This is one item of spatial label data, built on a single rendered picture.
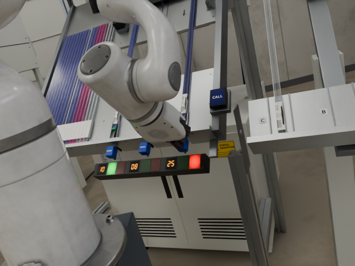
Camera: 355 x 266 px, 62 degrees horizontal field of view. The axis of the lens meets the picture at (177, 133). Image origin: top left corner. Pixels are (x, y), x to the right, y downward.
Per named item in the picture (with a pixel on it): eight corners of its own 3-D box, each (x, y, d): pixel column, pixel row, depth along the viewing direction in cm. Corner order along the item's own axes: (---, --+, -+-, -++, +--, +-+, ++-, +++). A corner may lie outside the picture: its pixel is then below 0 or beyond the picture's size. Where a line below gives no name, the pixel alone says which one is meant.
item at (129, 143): (218, 141, 77) (209, 129, 71) (37, 161, 104) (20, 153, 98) (218, 136, 78) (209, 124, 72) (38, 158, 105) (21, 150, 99)
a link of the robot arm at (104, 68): (164, 80, 58) (125, 85, 62) (126, 32, 47) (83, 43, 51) (156, 118, 54) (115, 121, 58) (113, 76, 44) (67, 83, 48)
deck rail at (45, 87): (38, 161, 104) (23, 154, 99) (34, 161, 105) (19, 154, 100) (83, 15, 135) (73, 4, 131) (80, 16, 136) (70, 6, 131)
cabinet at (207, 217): (274, 265, 120) (245, 123, 102) (129, 256, 149) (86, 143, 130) (281, 182, 176) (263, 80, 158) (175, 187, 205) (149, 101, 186)
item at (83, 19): (221, 31, 94) (216, 19, 90) (64, 73, 121) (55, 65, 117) (223, -37, 108) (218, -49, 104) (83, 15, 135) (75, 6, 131)
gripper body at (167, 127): (119, 126, 60) (147, 148, 69) (164, 119, 56) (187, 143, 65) (125, 95, 64) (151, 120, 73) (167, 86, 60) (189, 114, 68)
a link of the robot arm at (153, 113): (114, 123, 58) (123, 130, 61) (153, 116, 55) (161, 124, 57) (122, 87, 62) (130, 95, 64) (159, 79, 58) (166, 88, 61)
